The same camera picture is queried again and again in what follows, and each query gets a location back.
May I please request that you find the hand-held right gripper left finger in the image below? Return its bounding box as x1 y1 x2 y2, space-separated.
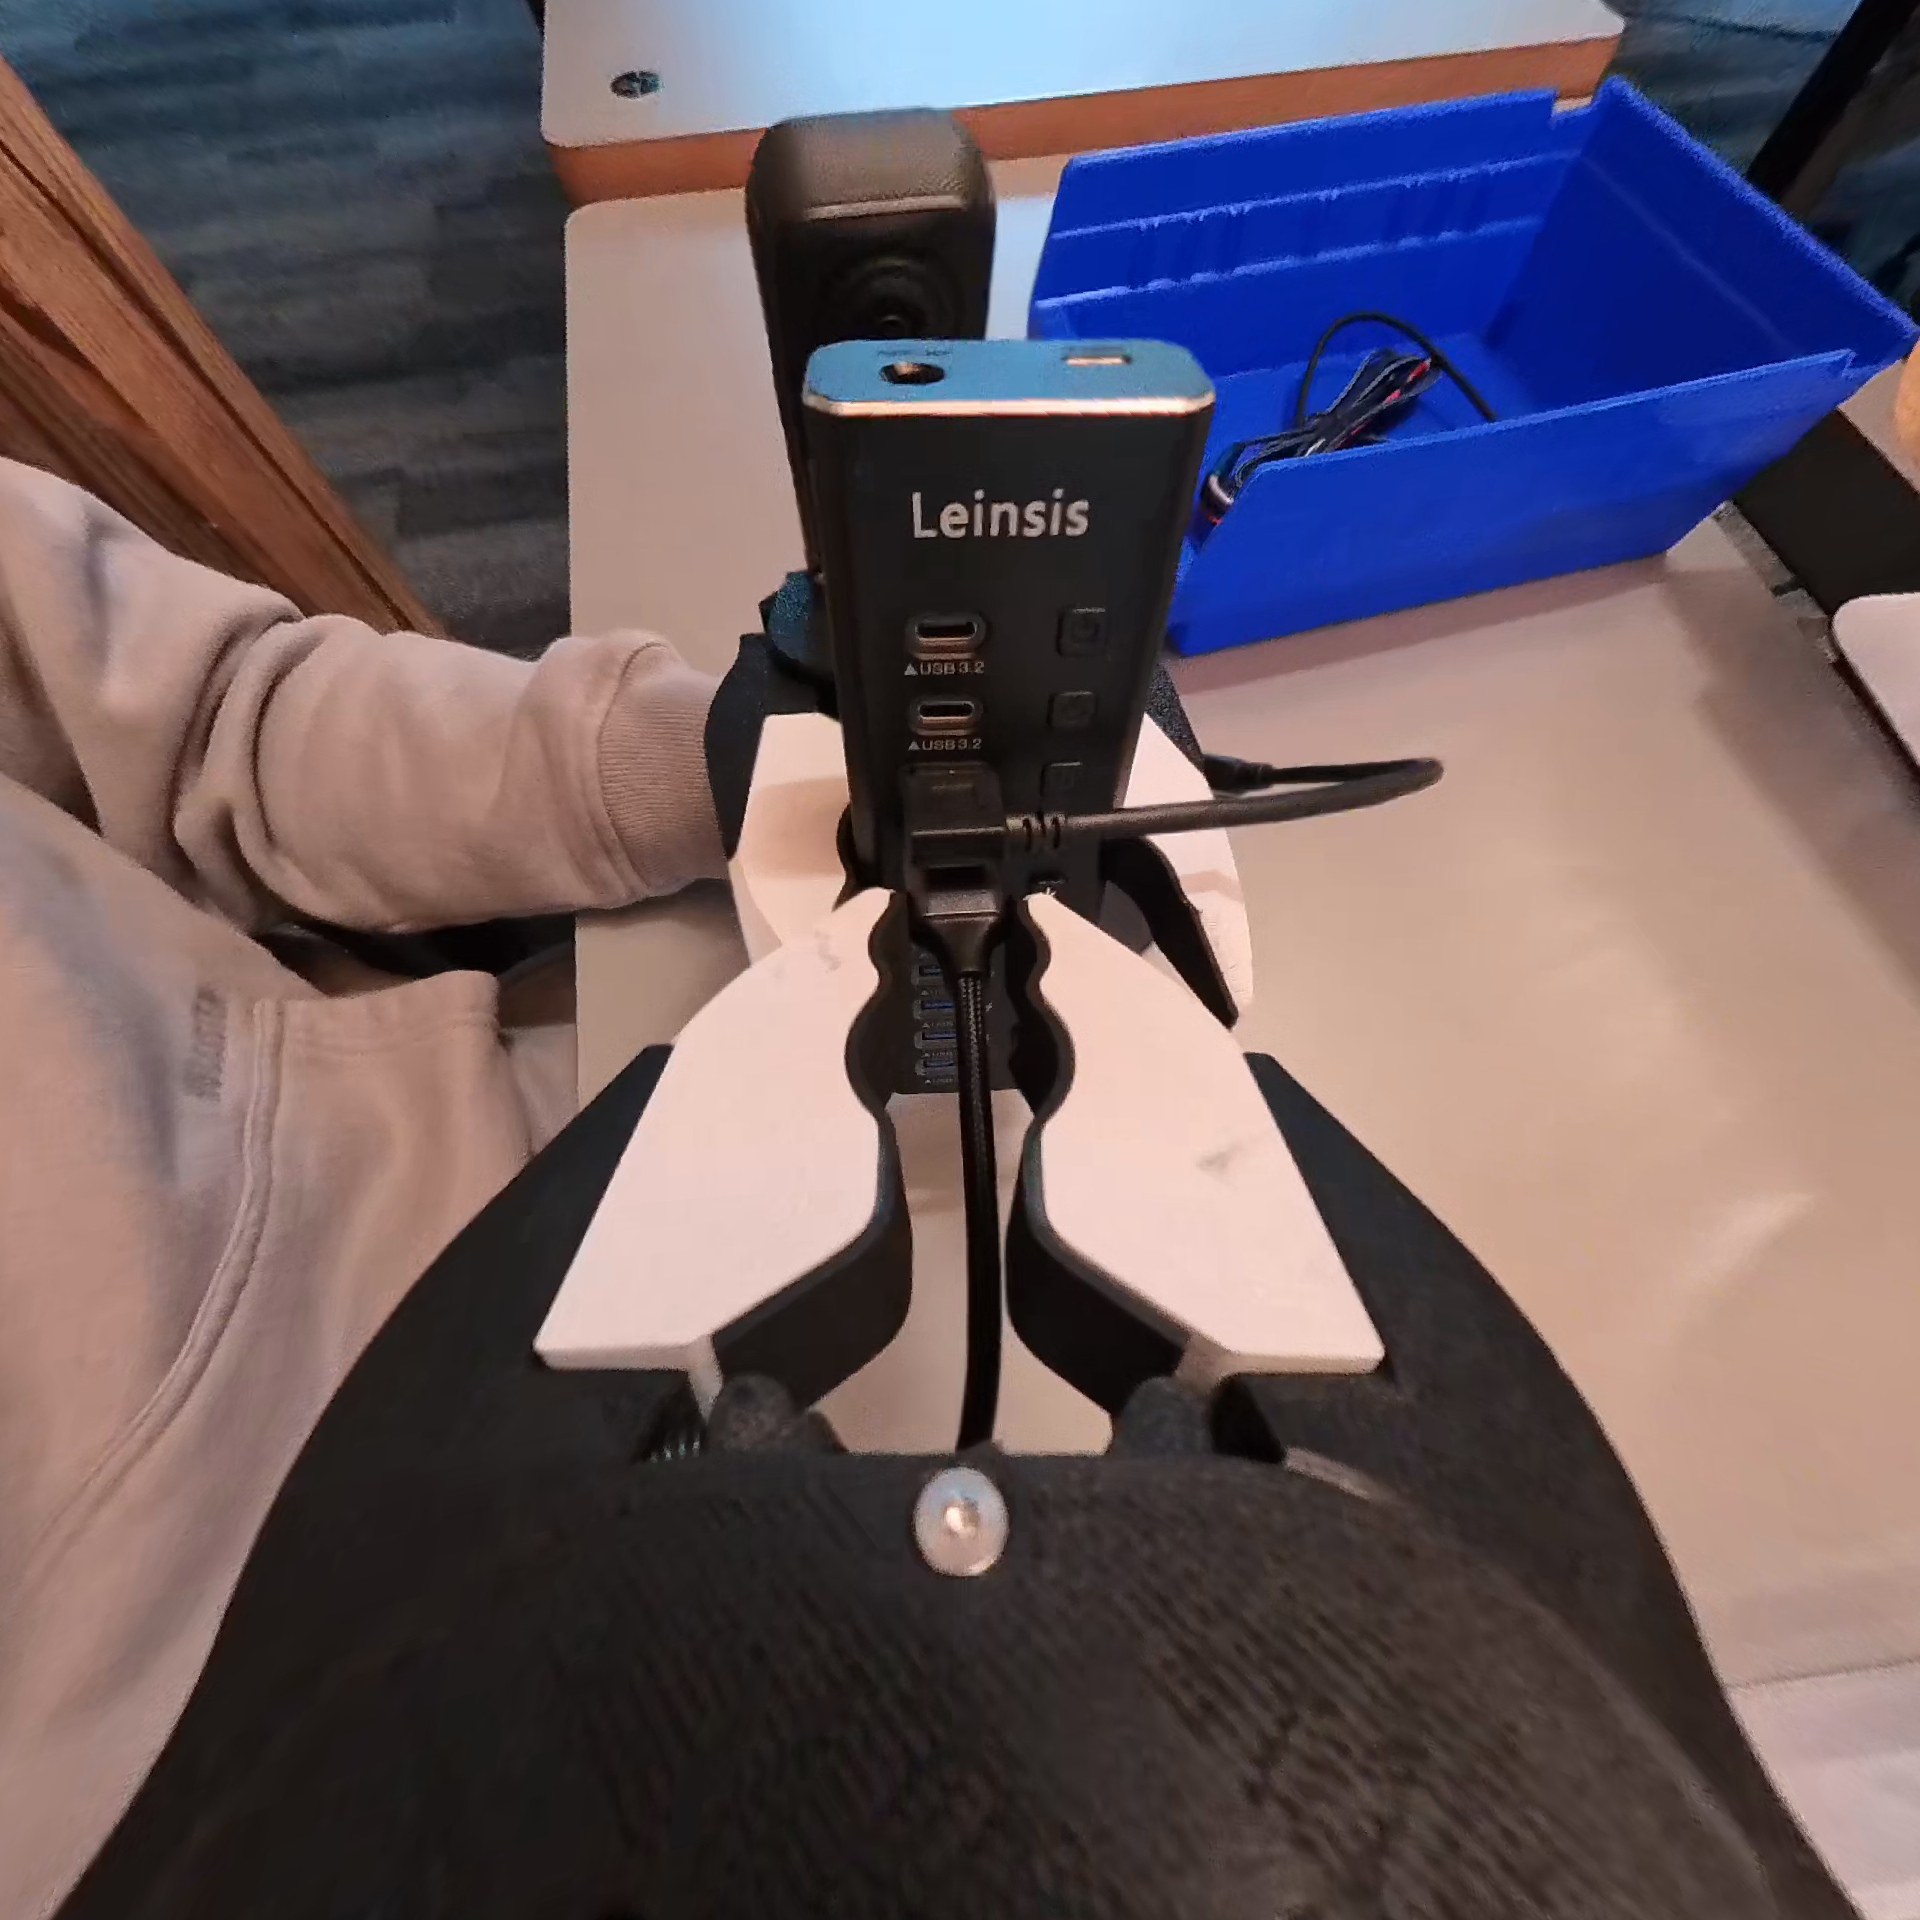
536 888 916 1413

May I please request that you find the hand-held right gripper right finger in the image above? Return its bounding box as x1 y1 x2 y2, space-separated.
1001 901 1384 1418

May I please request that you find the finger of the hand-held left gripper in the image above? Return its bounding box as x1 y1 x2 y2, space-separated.
725 702 906 969
1099 719 1258 1034

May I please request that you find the black braided USB cable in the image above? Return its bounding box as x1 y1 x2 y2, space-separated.
901 857 1008 1454

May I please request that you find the black USB hub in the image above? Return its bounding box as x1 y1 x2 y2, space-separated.
797 337 1219 1105

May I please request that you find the person's left forearm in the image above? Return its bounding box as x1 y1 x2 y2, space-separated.
0 454 740 944

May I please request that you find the white desk with wooden edge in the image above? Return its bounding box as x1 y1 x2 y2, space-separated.
541 0 1624 204

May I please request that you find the light grey desk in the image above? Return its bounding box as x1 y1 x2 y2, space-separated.
566 150 1920 1920

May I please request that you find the person's grey hoodie torso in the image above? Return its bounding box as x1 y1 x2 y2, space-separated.
0 781 584 1920

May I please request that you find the blue plastic bin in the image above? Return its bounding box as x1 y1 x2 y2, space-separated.
1026 74 1920 660

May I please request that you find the wooden pillar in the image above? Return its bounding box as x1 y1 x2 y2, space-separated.
0 60 440 638

